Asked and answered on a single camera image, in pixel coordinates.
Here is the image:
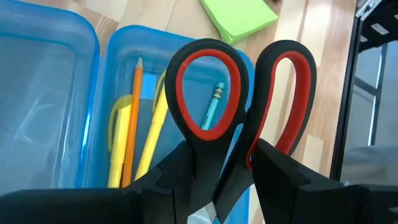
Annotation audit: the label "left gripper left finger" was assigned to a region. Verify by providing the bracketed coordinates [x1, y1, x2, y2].
[0, 140, 195, 224]

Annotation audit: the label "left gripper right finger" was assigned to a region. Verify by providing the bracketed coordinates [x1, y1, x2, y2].
[251, 138, 398, 224]

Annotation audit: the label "yellow highlighter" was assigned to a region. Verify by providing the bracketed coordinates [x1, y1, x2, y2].
[108, 95, 134, 189]
[134, 70, 170, 181]

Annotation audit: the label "orange pencil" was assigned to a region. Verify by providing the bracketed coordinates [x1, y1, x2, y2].
[121, 55, 144, 188]

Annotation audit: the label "red and black scissors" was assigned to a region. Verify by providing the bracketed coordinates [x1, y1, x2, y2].
[164, 38, 318, 224]

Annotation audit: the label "blue translucent plastic pencil box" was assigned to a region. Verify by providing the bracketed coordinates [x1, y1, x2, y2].
[0, 0, 256, 224]

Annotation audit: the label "blue eraser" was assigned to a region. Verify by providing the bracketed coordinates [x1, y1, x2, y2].
[141, 73, 158, 101]

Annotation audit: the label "teal pencil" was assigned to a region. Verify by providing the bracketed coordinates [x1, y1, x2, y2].
[200, 82, 224, 131]

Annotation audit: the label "green sticky note pad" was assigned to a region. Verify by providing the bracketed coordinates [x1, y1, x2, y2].
[199, 0, 279, 45]

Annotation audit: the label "black right frame struts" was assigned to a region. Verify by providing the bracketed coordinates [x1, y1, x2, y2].
[329, 0, 398, 184]

